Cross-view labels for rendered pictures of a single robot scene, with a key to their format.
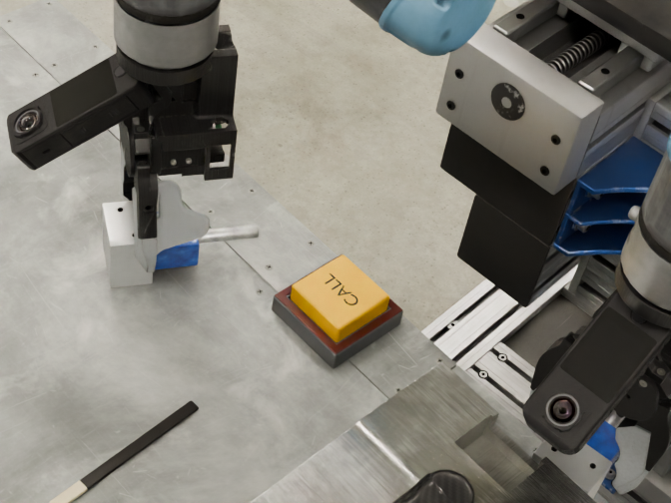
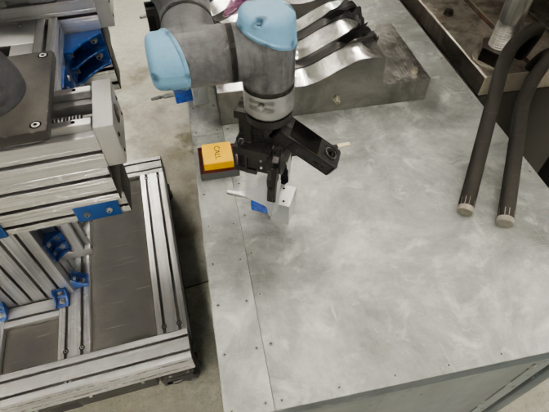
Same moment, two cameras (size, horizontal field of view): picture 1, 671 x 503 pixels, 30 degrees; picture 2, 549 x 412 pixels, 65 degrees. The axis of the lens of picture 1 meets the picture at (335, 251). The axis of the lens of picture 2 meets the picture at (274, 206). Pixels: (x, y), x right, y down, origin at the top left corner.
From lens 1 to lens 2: 122 cm
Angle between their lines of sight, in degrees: 76
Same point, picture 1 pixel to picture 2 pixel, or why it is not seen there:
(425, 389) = (229, 88)
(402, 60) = not seen: outside the picture
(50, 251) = (311, 230)
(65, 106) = (314, 141)
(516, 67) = (107, 102)
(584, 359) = not seen: hidden behind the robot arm
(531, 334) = (37, 362)
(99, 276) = (296, 211)
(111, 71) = (292, 129)
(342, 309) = (222, 145)
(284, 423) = not seen: hidden behind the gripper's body
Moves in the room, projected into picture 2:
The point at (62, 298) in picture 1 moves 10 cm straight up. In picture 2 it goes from (316, 208) to (320, 172)
